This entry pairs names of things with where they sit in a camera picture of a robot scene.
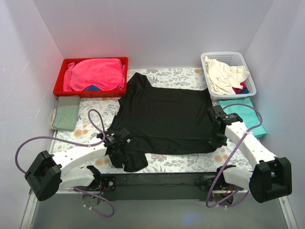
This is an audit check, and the black t shirt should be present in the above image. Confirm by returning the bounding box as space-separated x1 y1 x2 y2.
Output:
108 73 217 172

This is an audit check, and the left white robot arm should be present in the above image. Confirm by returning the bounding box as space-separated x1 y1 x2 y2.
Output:
25 129 136 201

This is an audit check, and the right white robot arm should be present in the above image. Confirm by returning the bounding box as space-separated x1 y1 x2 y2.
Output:
207 105 292 203

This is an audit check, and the blue cloth in basket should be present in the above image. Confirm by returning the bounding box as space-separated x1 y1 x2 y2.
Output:
242 88 249 94

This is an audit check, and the magenta cloth in basket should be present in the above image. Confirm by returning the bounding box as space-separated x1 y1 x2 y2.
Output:
233 82 247 94

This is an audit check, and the cream crumpled shirt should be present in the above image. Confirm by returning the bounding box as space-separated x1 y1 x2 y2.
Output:
204 57 250 95

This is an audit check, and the grey green folded shirt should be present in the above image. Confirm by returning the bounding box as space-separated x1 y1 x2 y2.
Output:
50 96 81 131

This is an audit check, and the blue cloth in bin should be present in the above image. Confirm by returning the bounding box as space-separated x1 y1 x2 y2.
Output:
84 85 100 91

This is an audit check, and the pink towel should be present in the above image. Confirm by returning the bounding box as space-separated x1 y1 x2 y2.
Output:
63 58 126 92

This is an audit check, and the white plastic basket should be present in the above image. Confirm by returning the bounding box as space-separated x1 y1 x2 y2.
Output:
201 52 256 102

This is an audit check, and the red plastic bin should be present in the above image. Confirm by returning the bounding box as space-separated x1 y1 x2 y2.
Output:
53 57 129 98

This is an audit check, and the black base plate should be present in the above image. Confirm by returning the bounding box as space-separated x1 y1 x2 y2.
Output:
95 173 246 202

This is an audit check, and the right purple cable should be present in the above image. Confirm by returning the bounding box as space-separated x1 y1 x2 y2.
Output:
205 104 264 208

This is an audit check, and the purple cable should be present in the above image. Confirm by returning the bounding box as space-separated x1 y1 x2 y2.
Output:
14 109 115 218
205 104 264 208

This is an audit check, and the aluminium rail frame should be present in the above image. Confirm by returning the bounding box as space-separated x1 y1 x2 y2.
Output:
21 191 297 229

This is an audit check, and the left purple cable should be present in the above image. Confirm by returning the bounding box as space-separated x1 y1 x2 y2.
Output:
14 109 115 218

